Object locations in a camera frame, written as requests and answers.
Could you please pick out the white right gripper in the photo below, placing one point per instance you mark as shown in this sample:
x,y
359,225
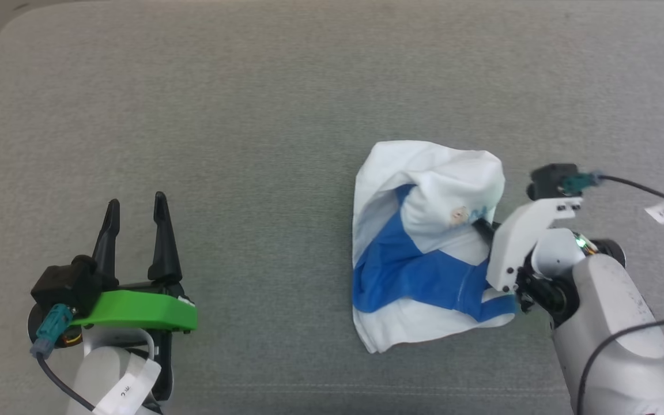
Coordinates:
x,y
516,236

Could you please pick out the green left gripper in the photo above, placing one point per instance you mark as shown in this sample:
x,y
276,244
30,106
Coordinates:
x,y
136,311

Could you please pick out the white and blue garment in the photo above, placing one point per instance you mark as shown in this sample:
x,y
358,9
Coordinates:
x,y
424,271

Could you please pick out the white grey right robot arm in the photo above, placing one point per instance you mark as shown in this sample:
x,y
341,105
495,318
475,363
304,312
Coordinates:
x,y
614,323

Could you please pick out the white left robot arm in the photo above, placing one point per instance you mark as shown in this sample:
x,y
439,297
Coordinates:
x,y
107,369

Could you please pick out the grey fabric sofa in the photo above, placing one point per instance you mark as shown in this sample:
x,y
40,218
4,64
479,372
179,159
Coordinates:
x,y
251,115

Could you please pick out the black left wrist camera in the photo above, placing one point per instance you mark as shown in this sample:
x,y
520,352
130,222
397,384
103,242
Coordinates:
x,y
72,285

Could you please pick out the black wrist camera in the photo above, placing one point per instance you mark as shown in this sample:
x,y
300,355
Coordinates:
x,y
72,285
548,180

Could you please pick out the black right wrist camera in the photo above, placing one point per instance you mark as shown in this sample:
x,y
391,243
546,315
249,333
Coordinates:
x,y
548,180

